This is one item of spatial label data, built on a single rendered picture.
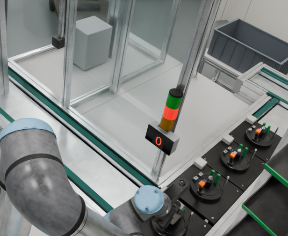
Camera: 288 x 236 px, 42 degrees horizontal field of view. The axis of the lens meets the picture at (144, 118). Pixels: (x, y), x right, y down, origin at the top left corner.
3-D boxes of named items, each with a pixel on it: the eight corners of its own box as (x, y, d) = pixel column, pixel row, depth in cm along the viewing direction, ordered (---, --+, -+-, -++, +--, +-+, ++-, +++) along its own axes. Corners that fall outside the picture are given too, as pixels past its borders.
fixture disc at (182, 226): (172, 248, 132) (173, 245, 131) (142, 223, 138) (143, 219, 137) (194, 225, 141) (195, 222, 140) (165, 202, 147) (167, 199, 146)
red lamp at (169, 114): (170, 122, 131) (173, 111, 128) (159, 114, 133) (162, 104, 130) (178, 116, 134) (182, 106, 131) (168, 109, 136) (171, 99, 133)
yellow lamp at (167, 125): (167, 132, 134) (170, 122, 131) (156, 125, 136) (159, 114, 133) (175, 127, 137) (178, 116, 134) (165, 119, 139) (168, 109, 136)
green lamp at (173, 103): (173, 111, 128) (177, 99, 125) (162, 103, 130) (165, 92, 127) (182, 106, 131) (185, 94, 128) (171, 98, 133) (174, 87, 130)
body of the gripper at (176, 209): (150, 214, 127) (140, 210, 116) (165, 193, 128) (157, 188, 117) (167, 228, 124) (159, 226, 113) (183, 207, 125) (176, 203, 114)
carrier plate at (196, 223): (173, 270, 128) (174, 267, 127) (122, 225, 138) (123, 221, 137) (210, 229, 144) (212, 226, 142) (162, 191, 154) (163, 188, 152)
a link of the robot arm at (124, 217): (106, 247, 99) (141, 225, 99) (95, 213, 107) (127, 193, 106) (120, 256, 105) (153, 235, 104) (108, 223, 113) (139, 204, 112)
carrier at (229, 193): (212, 227, 145) (222, 207, 137) (164, 189, 155) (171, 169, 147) (242, 194, 161) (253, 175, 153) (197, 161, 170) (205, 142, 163)
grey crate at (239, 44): (269, 89, 295) (281, 64, 280) (205, 53, 321) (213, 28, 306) (290, 72, 323) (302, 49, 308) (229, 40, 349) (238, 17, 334)
